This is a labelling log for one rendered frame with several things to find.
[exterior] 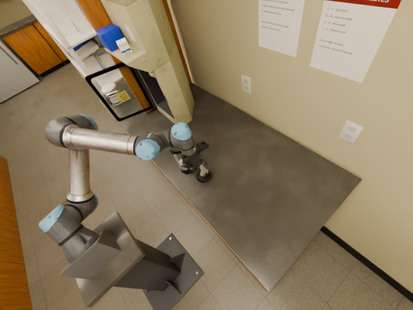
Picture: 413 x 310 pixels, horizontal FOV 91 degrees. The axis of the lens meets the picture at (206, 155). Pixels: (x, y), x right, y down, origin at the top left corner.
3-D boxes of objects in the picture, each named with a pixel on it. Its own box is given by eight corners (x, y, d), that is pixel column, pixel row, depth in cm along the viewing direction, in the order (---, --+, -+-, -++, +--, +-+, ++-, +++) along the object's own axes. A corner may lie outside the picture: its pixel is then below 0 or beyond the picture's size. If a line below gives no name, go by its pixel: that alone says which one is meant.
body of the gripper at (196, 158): (184, 168, 104) (177, 155, 94) (193, 155, 107) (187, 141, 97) (196, 174, 100) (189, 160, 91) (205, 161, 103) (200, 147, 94)
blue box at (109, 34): (120, 39, 118) (110, 23, 111) (126, 43, 113) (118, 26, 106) (105, 47, 116) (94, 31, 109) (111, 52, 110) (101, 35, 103)
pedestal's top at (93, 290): (91, 307, 96) (86, 307, 92) (71, 254, 113) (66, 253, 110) (145, 254, 104) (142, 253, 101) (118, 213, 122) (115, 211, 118)
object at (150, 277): (160, 321, 161) (82, 339, 89) (132, 271, 186) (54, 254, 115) (204, 273, 174) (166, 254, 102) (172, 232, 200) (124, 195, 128)
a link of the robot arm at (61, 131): (23, 119, 72) (156, 138, 69) (50, 115, 83) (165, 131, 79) (29, 149, 76) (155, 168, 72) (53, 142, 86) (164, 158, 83)
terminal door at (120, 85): (154, 107, 159) (128, 59, 128) (118, 122, 158) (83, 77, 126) (154, 107, 160) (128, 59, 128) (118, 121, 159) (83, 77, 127)
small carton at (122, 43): (130, 48, 108) (124, 37, 103) (132, 52, 105) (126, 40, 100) (121, 52, 107) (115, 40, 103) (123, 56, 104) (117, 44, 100)
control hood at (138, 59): (128, 55, 127) (120, 38, 119) (154, 70, 109) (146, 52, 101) (113, 64, 124) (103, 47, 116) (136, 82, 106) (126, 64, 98)
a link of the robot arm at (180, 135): (169, 122, 85) (188, 119, 84) (177, 139, 94) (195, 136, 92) (167, 136, 80) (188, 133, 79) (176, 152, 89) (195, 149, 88)
